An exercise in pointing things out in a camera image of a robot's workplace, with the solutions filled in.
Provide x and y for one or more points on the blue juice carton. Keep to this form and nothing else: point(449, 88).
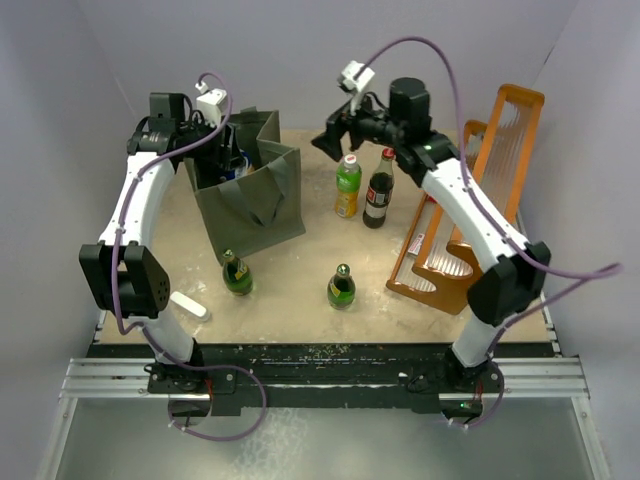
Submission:
point(243, 168)

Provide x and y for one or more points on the green glass bottle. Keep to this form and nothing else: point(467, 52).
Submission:
point(341, 288)
point(236, 274)

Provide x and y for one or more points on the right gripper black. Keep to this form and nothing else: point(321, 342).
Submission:
point(330, 140)

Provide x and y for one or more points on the cola glass bottle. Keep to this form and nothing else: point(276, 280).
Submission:
point(379, 191)

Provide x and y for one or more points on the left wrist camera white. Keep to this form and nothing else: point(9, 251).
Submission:
point(212, 103)

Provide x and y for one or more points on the white flat bar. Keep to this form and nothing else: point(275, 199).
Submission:
point(192, 307)

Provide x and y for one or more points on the white red label card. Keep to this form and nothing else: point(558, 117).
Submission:
point(416, 244)

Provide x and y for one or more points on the right green glass bottle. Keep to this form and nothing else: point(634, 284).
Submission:
point(341, 288)

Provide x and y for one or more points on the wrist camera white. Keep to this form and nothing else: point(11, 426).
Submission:
point(356, 77)
point(212, 103)

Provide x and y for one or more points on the green canvas bag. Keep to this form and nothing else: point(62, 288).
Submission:
point(261, 208)

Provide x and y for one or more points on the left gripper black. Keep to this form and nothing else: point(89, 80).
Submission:
point(221, 156)

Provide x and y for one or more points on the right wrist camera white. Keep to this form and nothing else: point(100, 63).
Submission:
point(356, 77)

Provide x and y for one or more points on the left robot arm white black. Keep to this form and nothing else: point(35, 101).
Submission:
point(122, 273)

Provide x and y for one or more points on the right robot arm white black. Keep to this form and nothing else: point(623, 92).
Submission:
point(508, 269)

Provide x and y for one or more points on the left green glass bottle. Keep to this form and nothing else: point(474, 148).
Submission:
point(236, 274)

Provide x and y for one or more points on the orange wooden rack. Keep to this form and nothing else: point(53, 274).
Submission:
point(498, 154)

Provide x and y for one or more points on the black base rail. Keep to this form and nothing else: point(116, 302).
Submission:
point(319, 376)

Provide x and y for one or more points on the green orange juice bottle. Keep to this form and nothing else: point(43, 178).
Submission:
point(348, 182)

